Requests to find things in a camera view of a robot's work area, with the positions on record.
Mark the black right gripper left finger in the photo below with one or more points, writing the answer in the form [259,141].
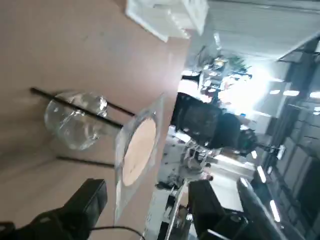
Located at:
[75,215]

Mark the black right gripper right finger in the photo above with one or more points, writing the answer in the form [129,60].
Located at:
[210,220]

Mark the white test tube rack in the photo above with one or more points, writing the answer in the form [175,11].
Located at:
[160,20]

